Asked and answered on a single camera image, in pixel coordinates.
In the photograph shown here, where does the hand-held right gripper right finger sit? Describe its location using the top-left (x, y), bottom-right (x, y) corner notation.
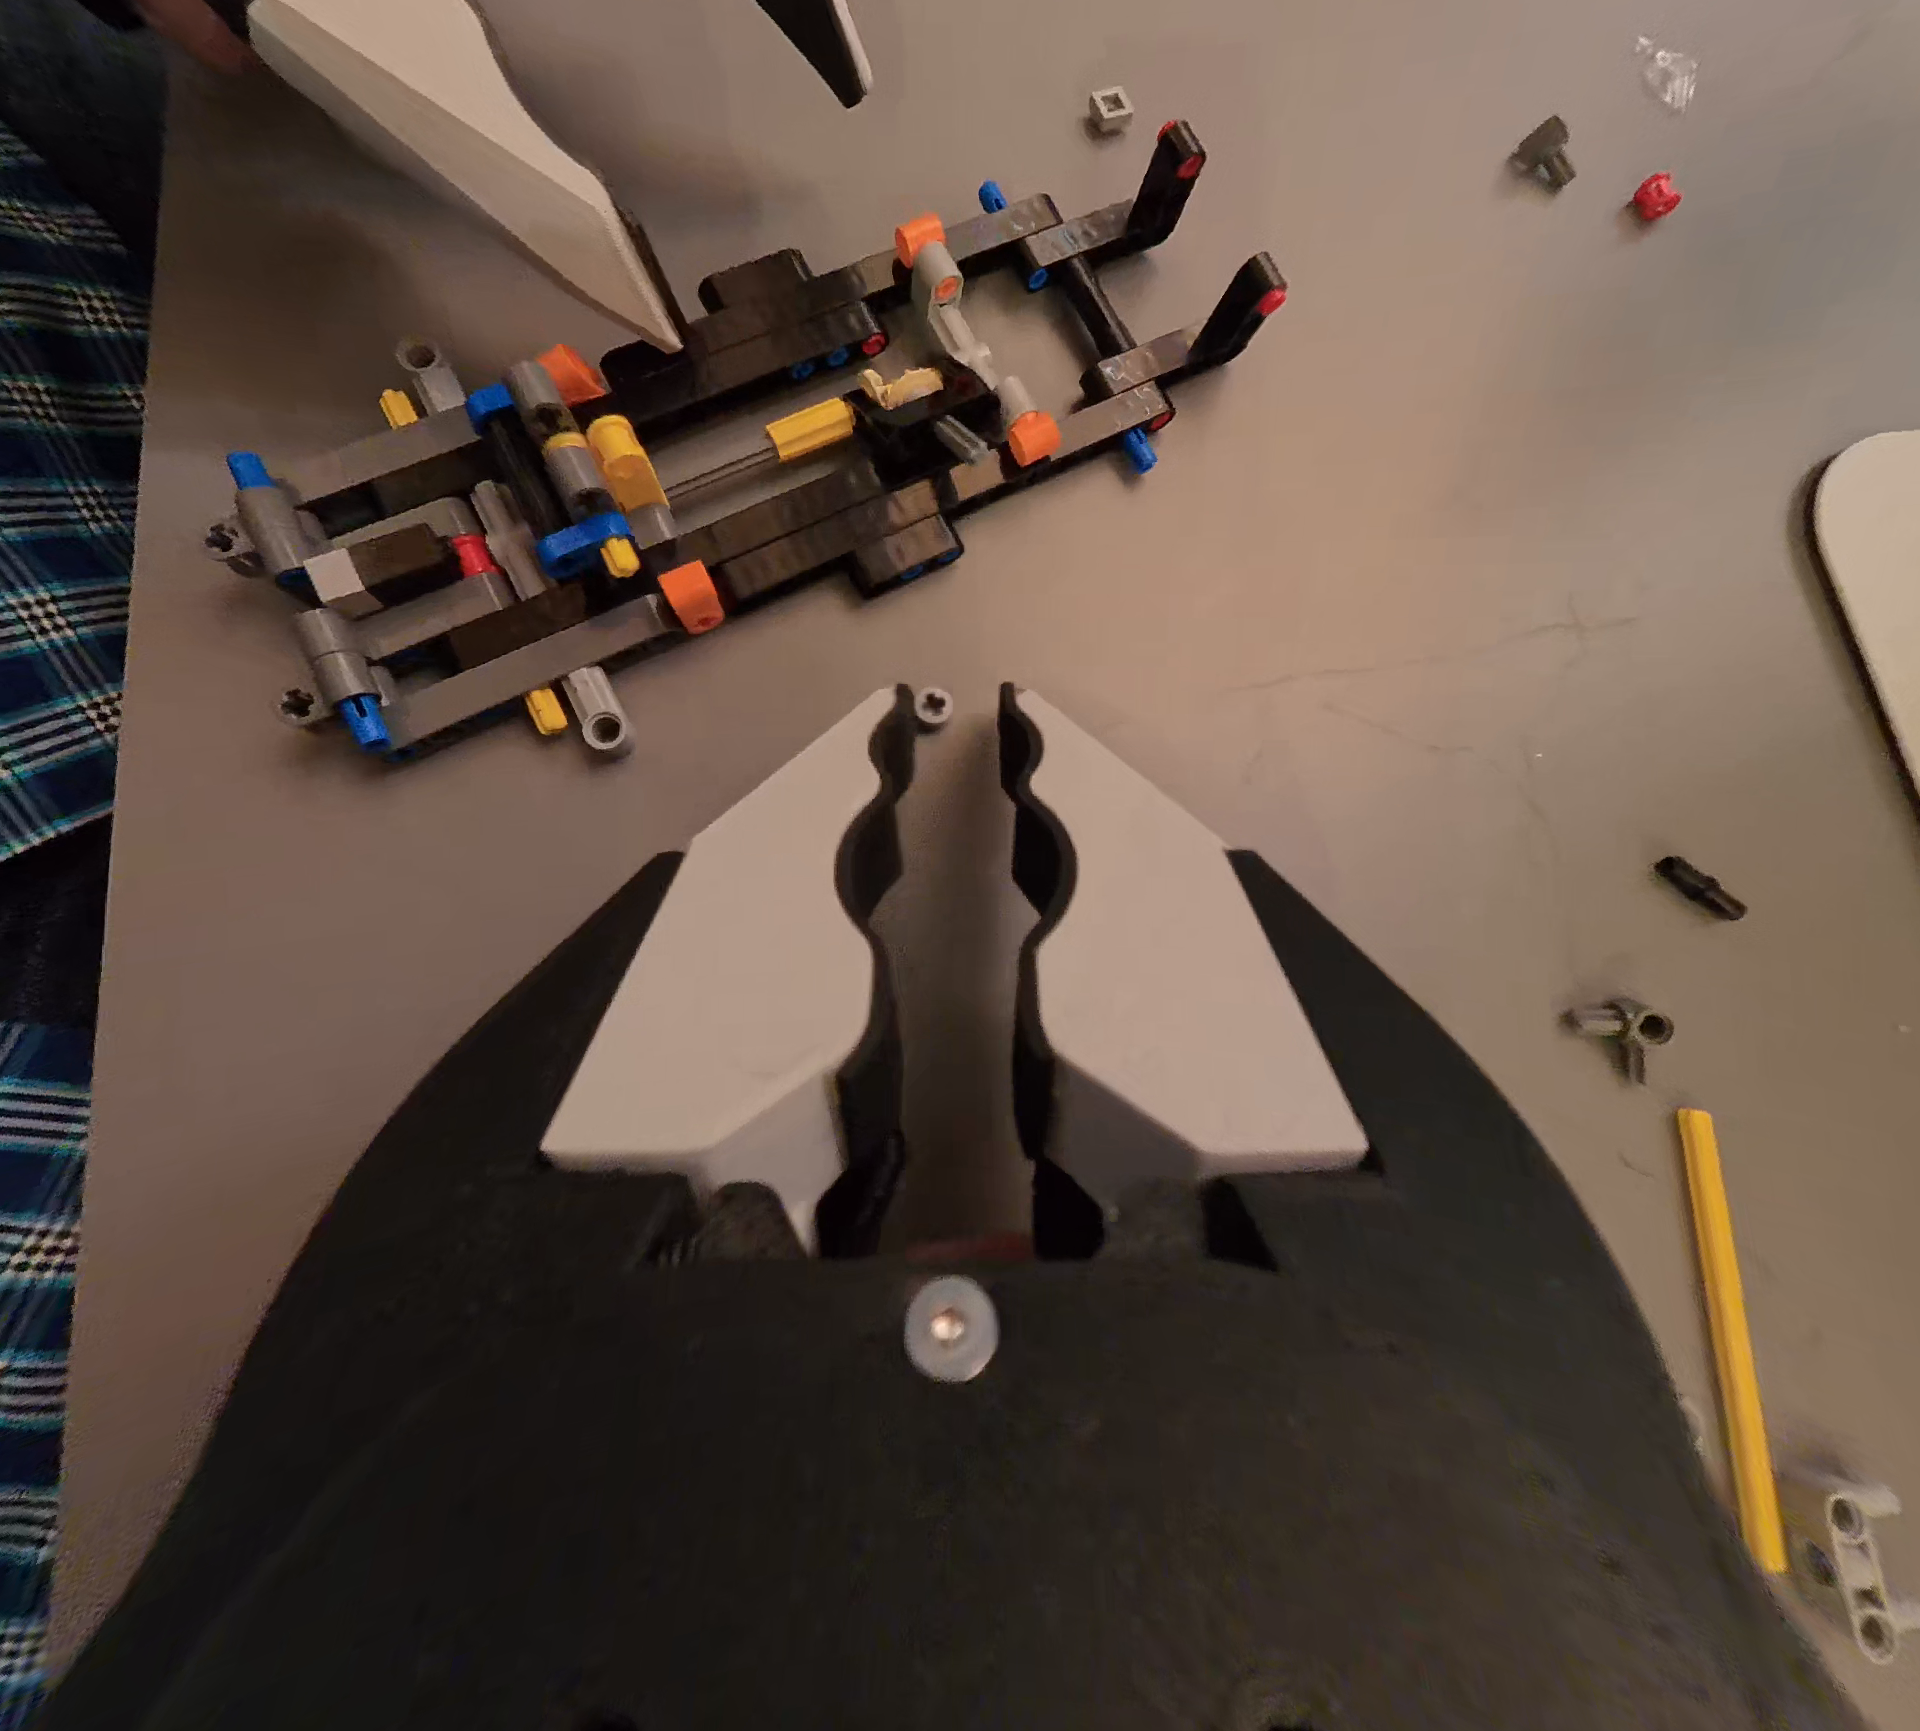
top-left (997, 679), bottom-right (1376, 1261)

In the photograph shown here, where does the blue plaid shirt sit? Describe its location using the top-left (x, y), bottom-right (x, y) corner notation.
top-left (0, 127), bottom-right (162, 1693)

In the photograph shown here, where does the white rounded board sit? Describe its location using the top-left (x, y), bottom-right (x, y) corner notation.
top-left (1807, 431), bottom-right (1920, 811)

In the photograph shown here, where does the black lego pin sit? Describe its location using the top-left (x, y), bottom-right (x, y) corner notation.
top-left (1653, 856), bottom-right (1750, 923)

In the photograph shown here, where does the person's left hand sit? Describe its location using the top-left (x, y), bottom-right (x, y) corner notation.
top-left (127, 0), bottom-right (258, 80)

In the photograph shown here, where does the light grey connector with pins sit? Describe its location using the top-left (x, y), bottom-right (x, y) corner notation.
top-left (1775, 1461), bottom-right (1920, 1655)

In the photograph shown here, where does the grey lego cross connector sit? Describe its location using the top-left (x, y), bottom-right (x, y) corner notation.
top-left (1562, 996), bottom-right (1678, 1084)

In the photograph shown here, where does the yellow lego axle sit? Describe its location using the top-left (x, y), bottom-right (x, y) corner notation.
top-left (1678, 1110), bottom-right (1792, 1574)

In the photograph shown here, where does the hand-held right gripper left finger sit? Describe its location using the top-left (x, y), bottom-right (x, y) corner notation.
top-left (536, 679), bottom-right (922, 1260)

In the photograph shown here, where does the black lego chassis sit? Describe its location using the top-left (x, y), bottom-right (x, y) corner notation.
top-left (203, 117), bottom-right (1292, 760)

